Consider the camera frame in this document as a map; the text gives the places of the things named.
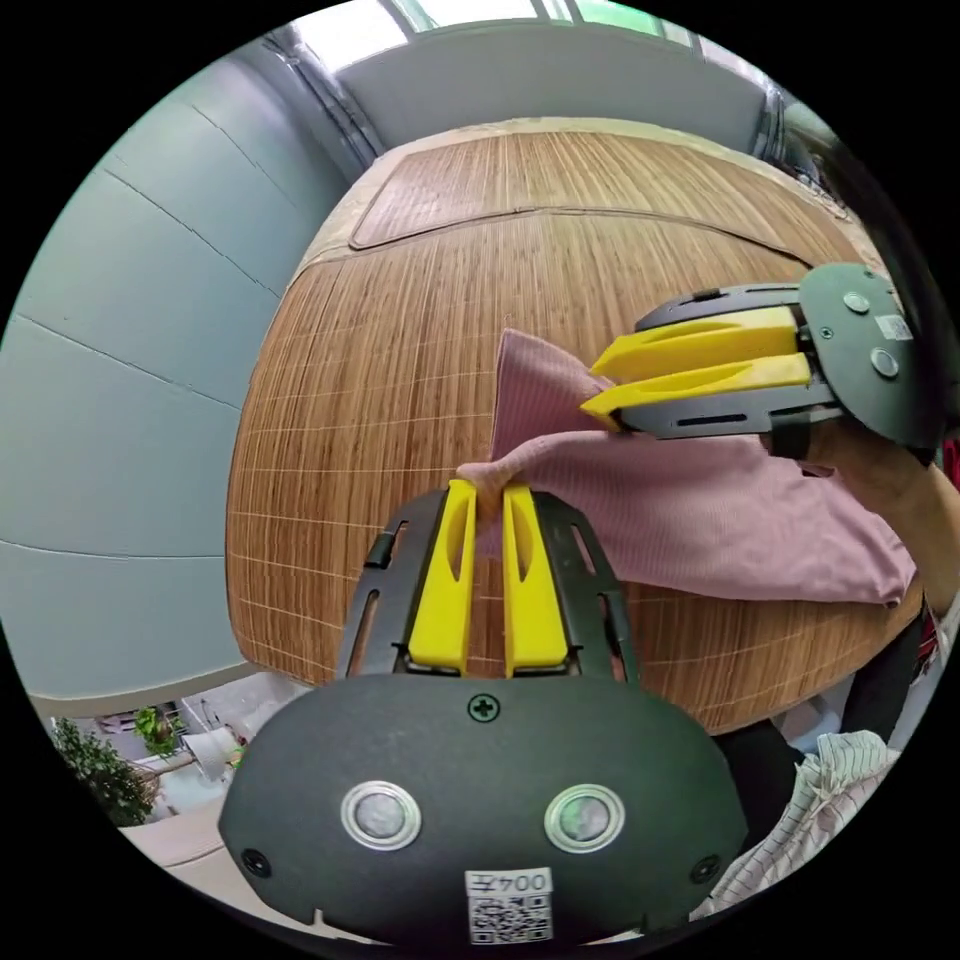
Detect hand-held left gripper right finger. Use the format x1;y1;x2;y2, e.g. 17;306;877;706
501;484;568;679

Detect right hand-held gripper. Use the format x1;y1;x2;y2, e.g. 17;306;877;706
580;261;946;460

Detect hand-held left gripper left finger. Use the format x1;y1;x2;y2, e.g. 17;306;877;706
408;479;480;673

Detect pink pants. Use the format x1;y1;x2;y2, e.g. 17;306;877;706
455;327;921;609

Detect person's right forearm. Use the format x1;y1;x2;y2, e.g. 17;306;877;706
896;468;960;595

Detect person's right hand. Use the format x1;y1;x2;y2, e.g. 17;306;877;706
800;412;937;528

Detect pile of clothes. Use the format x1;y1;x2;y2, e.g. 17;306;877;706
689;729;903;924

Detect person's body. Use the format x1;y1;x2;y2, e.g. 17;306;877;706
712;127;960;849

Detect green leafy plant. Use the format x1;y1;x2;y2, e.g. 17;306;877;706
50;704;185;828

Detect window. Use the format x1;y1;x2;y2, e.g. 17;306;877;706
378;0;703;48

